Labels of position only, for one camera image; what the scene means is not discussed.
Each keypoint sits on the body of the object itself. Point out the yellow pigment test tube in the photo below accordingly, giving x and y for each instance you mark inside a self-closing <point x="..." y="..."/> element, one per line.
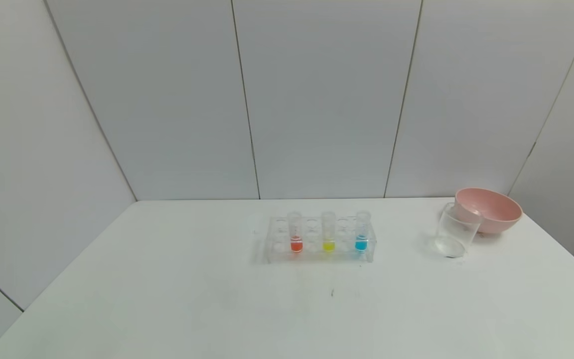
<point x="329" y="245"/>

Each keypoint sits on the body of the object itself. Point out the blue pigment test tube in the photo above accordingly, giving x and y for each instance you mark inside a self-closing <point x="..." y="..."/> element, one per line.
<point x="361" y="244"/>

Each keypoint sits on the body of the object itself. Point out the orange pigment test tube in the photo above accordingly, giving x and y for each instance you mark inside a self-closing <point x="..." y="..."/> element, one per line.
<point x="296" y="244"/>

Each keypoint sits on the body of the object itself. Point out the clear acrylic test tube rack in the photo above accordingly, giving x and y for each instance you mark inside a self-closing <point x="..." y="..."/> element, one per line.
<point x="317" y="254"/>

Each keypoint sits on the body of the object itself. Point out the clear glass beaker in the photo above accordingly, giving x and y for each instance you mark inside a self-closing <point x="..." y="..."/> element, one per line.
<point x="454" y="239"/>

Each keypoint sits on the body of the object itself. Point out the pink bowl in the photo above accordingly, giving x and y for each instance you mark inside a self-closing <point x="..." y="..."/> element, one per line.
<point x="499" y="212"/>

